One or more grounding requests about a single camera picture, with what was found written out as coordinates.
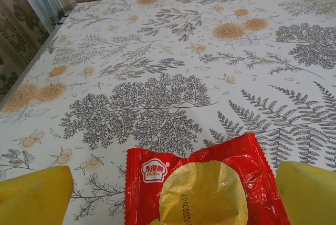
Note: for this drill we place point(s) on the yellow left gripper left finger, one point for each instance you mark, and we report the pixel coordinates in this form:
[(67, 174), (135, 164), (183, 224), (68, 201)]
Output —
[(31, 196)]

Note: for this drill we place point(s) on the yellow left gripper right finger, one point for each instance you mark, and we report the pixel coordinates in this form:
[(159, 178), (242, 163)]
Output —
[(309, 196)]

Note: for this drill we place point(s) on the red block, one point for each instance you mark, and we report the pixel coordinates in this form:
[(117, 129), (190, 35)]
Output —
[(136, 185)]

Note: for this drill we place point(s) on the floral patterned tablecloth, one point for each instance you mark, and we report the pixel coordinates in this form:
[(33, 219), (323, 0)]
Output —
[(168, 77)]

